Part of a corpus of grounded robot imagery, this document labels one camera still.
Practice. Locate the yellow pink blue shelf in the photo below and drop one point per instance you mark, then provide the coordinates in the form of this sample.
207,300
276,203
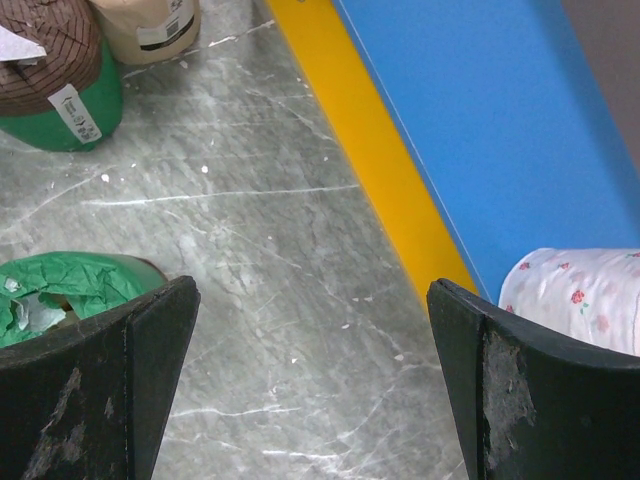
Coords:
476,128

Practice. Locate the beige wrapped paper roll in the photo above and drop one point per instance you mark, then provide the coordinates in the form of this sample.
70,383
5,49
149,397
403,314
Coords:
141,32

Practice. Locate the white floral toilet paper roll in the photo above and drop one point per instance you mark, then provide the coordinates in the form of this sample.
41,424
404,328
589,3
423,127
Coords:
591,295

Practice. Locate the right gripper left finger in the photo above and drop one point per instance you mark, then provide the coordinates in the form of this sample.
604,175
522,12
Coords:
92,400

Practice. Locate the brown green wrapped paper roll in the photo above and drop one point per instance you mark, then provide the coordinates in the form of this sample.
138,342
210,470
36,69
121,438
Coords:
70,97

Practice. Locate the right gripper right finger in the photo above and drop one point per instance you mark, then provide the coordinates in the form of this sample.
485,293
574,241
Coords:
531,403

